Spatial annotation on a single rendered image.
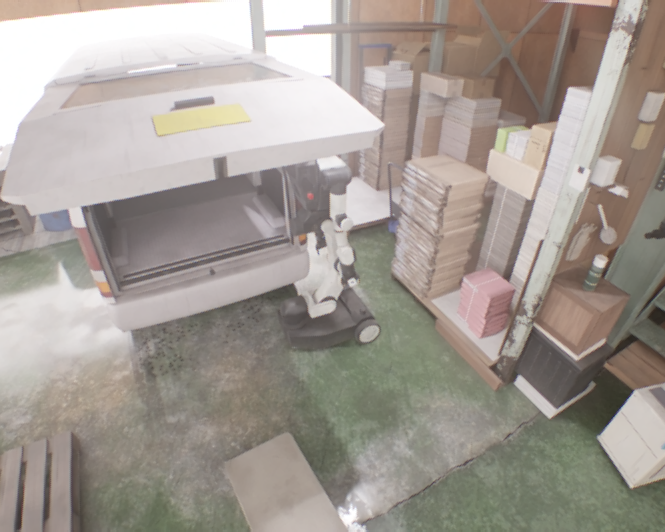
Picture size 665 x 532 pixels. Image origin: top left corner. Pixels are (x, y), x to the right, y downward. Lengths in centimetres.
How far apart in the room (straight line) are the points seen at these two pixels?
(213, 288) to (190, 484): 122
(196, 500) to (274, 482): 48
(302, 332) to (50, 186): 194
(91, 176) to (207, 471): 175
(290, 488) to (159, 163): 161
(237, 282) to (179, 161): 163
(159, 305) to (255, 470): 125
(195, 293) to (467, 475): 202
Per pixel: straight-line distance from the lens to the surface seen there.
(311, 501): 214
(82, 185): 133
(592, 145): 207
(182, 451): 261
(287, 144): 137
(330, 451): 247
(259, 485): 219
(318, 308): 278
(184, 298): 279
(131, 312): 284
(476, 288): 289
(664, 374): 356
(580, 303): 240
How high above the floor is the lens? 218
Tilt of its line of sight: 36 degrees down
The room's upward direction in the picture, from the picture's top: straight up
